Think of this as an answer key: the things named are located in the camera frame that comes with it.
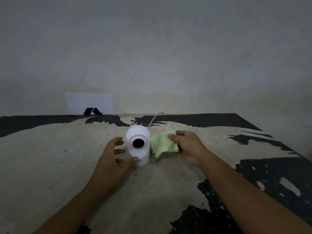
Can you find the person's right hand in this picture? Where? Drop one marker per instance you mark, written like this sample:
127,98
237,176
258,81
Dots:
192,148

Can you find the person's left hand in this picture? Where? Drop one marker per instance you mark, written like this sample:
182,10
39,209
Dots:
107,168

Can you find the person's right thumb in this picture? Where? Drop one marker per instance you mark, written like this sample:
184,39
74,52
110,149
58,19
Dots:
176,137

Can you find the person's left middle finger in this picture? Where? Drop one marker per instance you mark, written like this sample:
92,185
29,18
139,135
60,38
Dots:
119,152

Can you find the person's left thumb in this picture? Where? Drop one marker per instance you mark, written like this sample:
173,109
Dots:
131,161

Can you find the white security camera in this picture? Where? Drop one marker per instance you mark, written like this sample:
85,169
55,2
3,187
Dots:
138,153

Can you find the green cleaning cloth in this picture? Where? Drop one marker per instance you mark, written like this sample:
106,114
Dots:
162,143

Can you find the person's right forearm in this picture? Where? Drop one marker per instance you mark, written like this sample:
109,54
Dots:
243,199

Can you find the person's left forearm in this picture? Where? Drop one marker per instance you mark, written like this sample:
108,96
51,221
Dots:
70,212

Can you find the white paper with black mark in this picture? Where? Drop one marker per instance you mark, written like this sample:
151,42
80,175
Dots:
87,102

